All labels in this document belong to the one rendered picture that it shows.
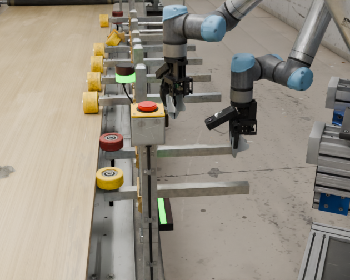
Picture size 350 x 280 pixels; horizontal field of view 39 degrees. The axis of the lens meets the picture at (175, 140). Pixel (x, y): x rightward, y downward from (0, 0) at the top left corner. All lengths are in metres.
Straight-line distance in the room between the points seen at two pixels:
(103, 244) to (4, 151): 0.43
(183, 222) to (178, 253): 0.27
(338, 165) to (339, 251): 0.91
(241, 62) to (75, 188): 0.64
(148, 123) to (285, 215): 2.02
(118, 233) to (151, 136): 0.71
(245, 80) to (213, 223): 1.37
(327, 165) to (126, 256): 0.67
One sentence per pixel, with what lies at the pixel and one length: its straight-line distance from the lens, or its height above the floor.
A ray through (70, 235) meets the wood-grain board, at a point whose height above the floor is 0.90.
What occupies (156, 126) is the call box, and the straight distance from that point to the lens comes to 1.03.
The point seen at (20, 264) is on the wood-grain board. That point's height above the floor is 0.90.
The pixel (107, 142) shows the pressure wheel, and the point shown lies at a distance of 1.65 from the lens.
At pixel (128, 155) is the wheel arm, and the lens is 1.70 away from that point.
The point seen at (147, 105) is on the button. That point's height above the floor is 1.23.
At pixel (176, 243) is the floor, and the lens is 2.68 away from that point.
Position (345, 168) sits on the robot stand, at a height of 0.91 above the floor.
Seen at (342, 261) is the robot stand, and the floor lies 0.21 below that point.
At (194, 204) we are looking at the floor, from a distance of 3.00.
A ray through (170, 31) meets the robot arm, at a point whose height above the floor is 1.27.
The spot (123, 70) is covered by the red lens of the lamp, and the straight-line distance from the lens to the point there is 1.53.
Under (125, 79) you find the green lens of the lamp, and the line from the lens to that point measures 1.54.
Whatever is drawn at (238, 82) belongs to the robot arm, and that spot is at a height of 1.10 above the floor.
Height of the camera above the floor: 1.61
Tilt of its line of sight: 25 degrees down
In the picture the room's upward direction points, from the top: straight up
